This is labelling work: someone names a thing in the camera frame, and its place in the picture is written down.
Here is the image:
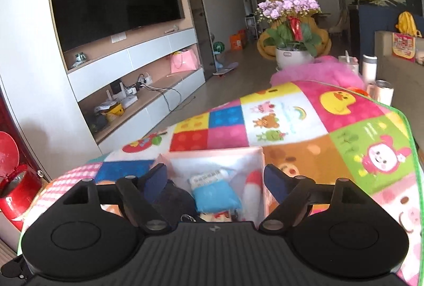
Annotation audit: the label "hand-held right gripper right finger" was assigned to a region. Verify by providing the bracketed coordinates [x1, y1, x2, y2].
[258, 163, 360, 231]

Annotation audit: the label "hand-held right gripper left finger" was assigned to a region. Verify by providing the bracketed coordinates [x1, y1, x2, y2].
[63, 163, 171, 233]

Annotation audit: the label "white red foam rocket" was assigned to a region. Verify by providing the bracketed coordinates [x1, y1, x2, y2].
[241, 171, 265, 222]

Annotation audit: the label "pink cardboard box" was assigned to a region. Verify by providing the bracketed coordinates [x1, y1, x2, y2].
[150, 146, 267, 224]

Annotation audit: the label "blue tissue packet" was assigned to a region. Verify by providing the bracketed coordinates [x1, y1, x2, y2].
[188, 168, 242, 213]

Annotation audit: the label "black plush hat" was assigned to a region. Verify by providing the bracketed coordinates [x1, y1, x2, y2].
[137, 178, 197, 221]

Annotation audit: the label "colourful printed blanket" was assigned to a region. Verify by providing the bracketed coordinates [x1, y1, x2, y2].
[20, 80, 424, 286]

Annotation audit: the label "yellow plush toy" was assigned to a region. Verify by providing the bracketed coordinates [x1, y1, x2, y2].
[105, 103, 126, 123]

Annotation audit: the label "pink fluffy blanket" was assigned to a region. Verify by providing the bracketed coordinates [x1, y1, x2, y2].
[270, 55, 365, 89]

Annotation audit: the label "pink gift bag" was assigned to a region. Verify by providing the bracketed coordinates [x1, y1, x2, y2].
[170, 49, 201, 73]

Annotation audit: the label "skateboard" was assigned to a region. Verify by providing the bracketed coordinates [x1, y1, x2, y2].
[211, 62, 239, 76]

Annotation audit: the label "silver metal cup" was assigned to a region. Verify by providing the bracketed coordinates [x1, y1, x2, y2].
[366, 80, 395, 106]

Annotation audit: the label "red metal container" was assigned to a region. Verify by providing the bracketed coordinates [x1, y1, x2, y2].
[0, 131, 44, 231]

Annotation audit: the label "orange paper bag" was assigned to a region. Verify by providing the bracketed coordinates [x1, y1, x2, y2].
[229, 33, 248, 51]

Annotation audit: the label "white lidded bottle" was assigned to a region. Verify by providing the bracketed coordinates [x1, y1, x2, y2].
[361, 54, 378, 84]

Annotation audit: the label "potted purple orchids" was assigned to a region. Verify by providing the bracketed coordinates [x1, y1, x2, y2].
[254, 0, 324, 70]

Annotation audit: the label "beige sofa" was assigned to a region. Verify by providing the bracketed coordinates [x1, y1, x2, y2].
[374, 29, 424, 108]

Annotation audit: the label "red printed tote bag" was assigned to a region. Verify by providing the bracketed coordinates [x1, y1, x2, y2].
[391, 32, 417, 62]

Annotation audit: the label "yellow backpack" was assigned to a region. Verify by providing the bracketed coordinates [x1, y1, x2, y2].
[395, 11, 421, 38]

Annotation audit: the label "white wall shelf unit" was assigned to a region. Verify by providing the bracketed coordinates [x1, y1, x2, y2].
[0, 0, 206, 174]

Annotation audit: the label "white wire rack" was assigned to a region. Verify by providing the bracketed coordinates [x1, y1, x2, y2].
[245, 15, 259, 40]

